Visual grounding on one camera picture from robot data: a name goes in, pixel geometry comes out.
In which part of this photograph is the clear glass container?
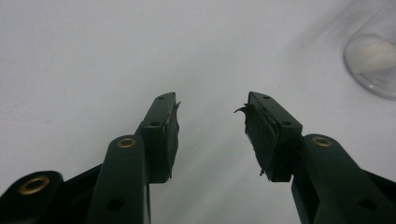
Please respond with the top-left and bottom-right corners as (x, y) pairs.
(343, 0), (396, 101)

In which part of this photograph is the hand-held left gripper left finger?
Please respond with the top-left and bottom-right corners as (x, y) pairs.
(85, 91), (181, 224)

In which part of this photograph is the white lump in glass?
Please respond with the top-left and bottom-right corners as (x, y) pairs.
(347, 40), (396, 75)

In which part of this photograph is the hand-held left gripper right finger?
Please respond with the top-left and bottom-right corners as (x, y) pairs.
(233, 91), (396, 224)

